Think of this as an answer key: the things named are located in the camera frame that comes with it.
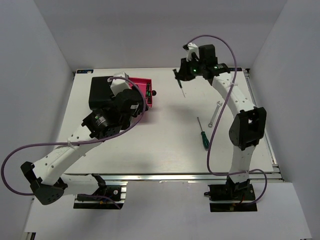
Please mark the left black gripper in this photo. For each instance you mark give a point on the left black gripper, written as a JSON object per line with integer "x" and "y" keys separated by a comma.
{"x": 139, "y": 108}

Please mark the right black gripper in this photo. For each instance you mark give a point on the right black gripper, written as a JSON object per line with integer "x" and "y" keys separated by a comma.
{"x": 183, "y": 73}

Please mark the small black precision screwdriver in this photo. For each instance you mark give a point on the small black precision screwdriver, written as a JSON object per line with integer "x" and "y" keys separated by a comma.
{"x": 181, "y": 88}

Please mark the black drawer cabinet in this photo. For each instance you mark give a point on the black drawer cabinet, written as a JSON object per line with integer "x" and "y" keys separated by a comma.
{"x": 100, "y": 94}

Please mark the silver combination wrench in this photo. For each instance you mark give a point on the silver combination wrench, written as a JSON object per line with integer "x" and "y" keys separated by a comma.
{"x": 215, "y": 113}

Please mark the green handled screwdriver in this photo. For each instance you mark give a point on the green handled screwdriver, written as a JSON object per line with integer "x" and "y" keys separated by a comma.
{"x": 205, "y": 141}

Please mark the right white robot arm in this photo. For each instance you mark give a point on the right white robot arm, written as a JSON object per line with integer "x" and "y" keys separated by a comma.
{"x": 247, "y": 128}

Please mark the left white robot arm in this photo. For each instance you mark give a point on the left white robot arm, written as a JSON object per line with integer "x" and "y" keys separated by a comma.
{"x": 47, "y": 177}

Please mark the left blue table label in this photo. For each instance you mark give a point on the left blue table label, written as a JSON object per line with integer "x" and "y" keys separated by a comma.
{"x": 84, "y": 71}

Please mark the blue table label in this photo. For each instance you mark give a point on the blue table label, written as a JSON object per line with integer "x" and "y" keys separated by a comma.
{"x": 238, "y": 69}
{"x": 84, "y": 71}

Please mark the right blue table label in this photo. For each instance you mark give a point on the right blue table label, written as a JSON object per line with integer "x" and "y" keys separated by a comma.
{"x": 238, "y": 69}

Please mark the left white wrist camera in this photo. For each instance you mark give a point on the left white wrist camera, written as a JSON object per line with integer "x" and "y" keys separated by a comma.
{"x": 118, "y": 85}

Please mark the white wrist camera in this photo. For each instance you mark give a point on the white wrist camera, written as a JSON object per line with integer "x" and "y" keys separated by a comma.
{"x": 192, "y": 51}
{"x": 118, "y": 85}

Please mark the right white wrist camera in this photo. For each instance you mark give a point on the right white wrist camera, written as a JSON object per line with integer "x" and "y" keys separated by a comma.
{"x": 192, "y": 51}

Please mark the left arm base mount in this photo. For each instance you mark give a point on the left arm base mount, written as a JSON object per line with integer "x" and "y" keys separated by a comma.
{"x": 106, "y": 197}

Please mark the aluminium table frame rail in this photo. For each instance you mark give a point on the aluminium table frame rail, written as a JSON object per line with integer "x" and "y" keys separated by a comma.
{"x": 261, "y": 126}

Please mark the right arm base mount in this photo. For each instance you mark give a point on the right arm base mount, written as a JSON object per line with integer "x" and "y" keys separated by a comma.
{"x": 222, "y": 200}

